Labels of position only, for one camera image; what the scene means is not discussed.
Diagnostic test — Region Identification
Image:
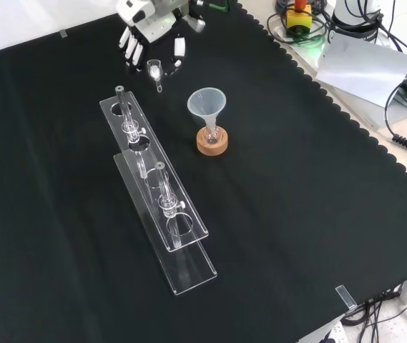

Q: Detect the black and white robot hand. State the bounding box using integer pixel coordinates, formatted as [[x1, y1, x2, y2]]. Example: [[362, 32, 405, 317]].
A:
[[117, 0, 207, 78]]

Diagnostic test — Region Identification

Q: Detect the clear plastic funnel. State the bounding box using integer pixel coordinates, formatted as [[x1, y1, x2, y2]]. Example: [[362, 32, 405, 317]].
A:
[[187, 89, 227, 134]]

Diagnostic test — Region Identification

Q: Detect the small round-bottom glass flask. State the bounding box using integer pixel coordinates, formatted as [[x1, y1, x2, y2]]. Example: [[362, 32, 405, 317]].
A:
[[202, 119, 222, 146]]

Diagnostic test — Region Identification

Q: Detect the clear acrylic funnel stand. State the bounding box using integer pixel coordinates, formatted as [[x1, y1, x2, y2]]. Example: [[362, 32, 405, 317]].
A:
[[99, 85, 219, 297]]

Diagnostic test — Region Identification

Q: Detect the yellow stop button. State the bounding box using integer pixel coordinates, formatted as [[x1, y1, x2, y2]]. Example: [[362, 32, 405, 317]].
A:
[[285, 0, 313, 37]]

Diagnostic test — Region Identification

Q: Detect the pale board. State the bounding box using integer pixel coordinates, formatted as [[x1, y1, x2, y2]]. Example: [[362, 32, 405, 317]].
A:
[[315, 30, 407, 108]]

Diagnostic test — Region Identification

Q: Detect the black cloth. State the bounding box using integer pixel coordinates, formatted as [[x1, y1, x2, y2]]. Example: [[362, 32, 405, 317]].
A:
[[0, 0, 407, 343]]

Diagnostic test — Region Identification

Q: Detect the clear tape strip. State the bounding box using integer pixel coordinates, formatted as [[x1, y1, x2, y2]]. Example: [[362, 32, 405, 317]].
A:
[[335, 284, 358, 310]]

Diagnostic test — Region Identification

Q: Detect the white power strip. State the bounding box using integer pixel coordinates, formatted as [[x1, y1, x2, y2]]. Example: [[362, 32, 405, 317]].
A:
[[317, 320, 348, 343]]

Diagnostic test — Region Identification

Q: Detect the cork ring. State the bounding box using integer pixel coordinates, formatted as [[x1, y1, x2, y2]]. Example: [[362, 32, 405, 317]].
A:
[[196, 126, 230, 156]]

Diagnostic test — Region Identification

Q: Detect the green cable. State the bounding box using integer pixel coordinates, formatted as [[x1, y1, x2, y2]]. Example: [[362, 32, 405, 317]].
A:
[[288, 31, 325, 50]]

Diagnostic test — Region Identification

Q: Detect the black cable bundle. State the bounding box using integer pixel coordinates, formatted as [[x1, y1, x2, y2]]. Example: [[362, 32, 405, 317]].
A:
[[340, 274, 407, 343]]

